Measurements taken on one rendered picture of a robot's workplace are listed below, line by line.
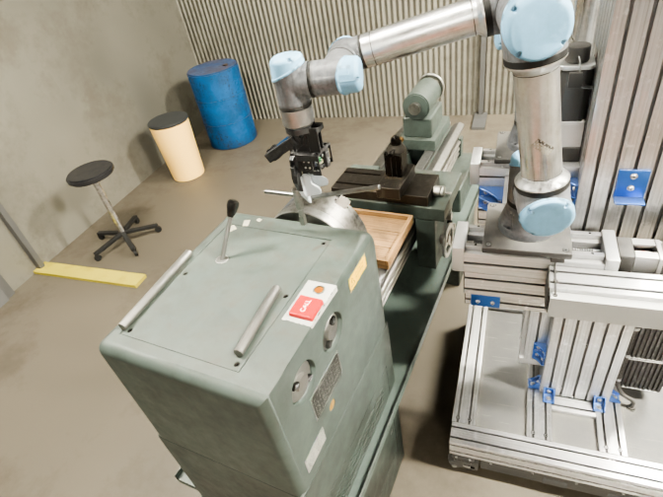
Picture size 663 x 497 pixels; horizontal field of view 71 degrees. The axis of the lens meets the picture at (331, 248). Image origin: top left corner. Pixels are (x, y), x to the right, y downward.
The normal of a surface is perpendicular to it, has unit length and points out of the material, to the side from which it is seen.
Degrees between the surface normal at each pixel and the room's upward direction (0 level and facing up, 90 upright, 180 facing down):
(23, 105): 90
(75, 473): 0
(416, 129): 90
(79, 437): 0
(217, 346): 0
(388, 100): 90
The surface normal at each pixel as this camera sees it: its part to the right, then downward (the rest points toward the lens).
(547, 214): -0.11, 0.73
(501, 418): -0.16, -0.78
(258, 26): -0.32, 0.63
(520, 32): -0.18, 0.52
